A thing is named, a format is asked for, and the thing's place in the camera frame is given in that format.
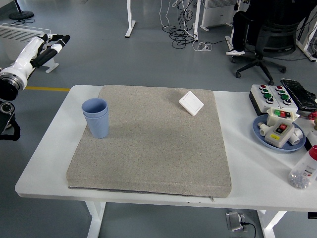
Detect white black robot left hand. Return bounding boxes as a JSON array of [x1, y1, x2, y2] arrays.
[[0, 34, 71, 87]]

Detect blue ribbed plastic cup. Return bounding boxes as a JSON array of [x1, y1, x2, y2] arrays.
[[82, 108, 110, 139], [81, 97, 109, 118]]

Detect white push-button control box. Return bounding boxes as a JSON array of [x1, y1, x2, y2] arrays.
[[249, 84, 279, 116], [269, 85, 298, 114]]

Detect white panel heater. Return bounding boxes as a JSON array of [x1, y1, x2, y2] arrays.
[[200, 0, 239, 32], [0, 24, 59, 74]]

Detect black fan stand base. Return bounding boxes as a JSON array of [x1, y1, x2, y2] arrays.
[[9, 0, 35, 21]]

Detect white desk leg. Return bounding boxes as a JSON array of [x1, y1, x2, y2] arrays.
[[192, 0, 202, 42], [124, 0, 137, 39]]

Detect grey-brown cushion mat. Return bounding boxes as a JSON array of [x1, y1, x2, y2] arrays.
[[65, 84, 232, 203]]

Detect person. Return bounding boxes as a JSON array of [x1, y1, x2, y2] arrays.
[[225, 0, 317, 57]]

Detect blue round plate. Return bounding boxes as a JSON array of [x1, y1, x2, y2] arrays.
[[252, 114, 307, 152]]

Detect white pipe fitting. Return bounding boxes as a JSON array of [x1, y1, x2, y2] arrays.
[[257, 121, 271, 136], [288, 127, 304, 146]]

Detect white table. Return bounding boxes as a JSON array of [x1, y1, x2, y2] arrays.
[[14, 85, 317, 238]]

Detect black office chair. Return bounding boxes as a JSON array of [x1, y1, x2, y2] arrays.
[[231, 9, 310, 86]]

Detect grey foot pedal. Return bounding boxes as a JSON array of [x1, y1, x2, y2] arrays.
[[225, 210, 248, 233]]

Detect black keyboard in plastic wrap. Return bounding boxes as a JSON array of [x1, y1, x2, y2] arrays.
[[280, 78, 317, 111]]

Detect clear screw bottle red cap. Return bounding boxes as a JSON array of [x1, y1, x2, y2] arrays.
[[287, 144, 317, 190]]

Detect white hanging cable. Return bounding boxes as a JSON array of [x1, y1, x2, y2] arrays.
[[158, 0, 179, 29]]

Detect black floor cable bundle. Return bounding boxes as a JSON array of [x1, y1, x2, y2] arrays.
[[162, 0, 199, 49]]

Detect white wall switch plate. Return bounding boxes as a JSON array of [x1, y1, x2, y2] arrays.
[[178, 90, 205, 117]]

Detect white cable with adapter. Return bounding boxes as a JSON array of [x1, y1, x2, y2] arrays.
[[192, 41, 213, 53]]

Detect white switch box green red buttons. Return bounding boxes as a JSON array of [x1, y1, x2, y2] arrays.
[[266, 107, 298, 127]]

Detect beige switch box red button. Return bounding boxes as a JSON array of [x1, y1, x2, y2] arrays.
[[264, 119, 295, 149]]

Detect white desk frame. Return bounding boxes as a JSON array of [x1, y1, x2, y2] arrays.
[[296, 0, 317, 62]]

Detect black pedal cable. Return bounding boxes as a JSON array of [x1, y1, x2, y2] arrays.
[[242, 222, 257, 238]]

